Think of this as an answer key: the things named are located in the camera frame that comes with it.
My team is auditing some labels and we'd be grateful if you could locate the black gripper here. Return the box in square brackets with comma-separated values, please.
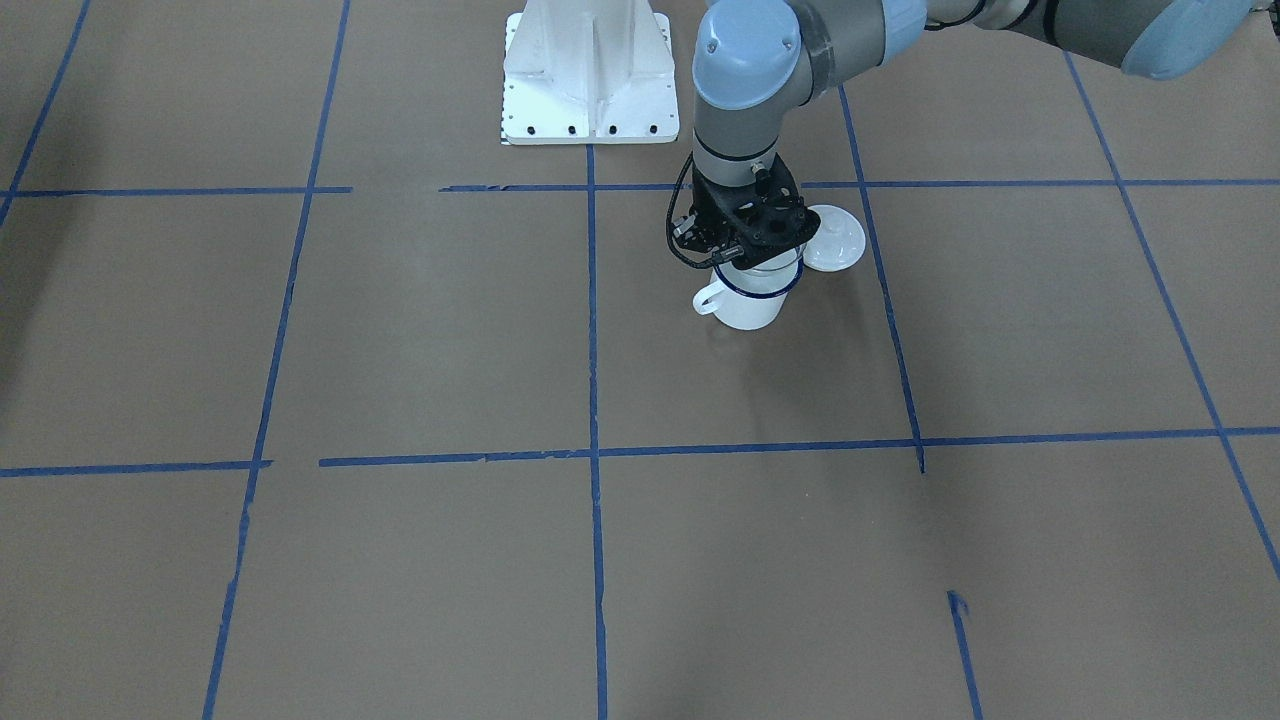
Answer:
[669, 155, 819, 270]

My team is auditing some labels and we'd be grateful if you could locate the white mug lid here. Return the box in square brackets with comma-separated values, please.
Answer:
[803, 204, 867, 273]

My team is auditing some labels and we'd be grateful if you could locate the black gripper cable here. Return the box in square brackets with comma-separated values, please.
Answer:
[664, 152, 746, 272]

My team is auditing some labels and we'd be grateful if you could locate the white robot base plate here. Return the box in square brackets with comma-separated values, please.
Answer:
[500, 1, 681, 146]

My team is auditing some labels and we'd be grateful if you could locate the white enamel mug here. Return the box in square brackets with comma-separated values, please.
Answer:
[692, 256, 804, 331]

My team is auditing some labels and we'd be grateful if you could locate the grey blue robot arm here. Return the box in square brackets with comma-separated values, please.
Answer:
[666, 1, 1252, 270]

